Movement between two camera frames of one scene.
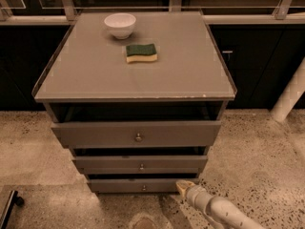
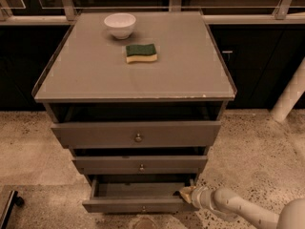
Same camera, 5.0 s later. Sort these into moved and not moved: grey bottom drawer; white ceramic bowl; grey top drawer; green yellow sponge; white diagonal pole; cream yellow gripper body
Moved: cream yellow gripper body; grey bottom drawer
Not moved: grey top drawer; white diagonal pole; green yellow sponge; white ceramic bowl
